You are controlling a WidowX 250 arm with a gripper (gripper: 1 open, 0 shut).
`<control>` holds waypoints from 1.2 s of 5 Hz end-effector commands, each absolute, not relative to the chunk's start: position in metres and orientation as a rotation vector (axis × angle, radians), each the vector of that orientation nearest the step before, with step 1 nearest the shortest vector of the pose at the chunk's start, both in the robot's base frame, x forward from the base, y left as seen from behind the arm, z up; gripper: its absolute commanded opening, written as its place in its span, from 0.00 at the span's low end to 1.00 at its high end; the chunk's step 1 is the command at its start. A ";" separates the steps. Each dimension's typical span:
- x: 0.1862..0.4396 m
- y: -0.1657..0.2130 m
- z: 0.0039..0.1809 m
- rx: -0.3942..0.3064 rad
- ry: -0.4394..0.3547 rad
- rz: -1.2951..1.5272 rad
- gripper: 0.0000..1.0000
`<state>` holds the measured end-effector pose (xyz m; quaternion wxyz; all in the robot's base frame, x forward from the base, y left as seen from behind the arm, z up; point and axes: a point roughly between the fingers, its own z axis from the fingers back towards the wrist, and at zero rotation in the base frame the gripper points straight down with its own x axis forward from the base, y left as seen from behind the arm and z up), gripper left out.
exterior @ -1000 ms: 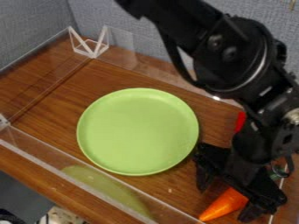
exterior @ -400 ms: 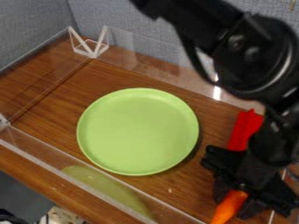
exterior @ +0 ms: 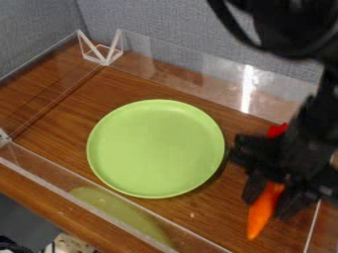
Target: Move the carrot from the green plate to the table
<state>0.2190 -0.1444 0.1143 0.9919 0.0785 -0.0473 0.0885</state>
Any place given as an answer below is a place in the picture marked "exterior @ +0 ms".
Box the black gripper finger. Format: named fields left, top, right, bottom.
left=242, top=172, right=268, bottom=205
left=274, top=188, right=320, bottom=220

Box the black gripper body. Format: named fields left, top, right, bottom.
left=232, top=96, right=338, bottom=202

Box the orange toy carrot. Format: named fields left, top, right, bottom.
left=248, top=182, right=285, bottom=240

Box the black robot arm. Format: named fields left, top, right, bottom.
left=206, top=0, right=338, bottom=219

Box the green round plate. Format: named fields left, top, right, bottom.
left=86, top=99, right=228, bottom=199

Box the red plastic block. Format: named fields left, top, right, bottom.
left=268, top=123, right=288, bottom=138

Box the clear acrylic corner bracket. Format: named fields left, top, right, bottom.
left=77, top=29, right=125, bottom=66

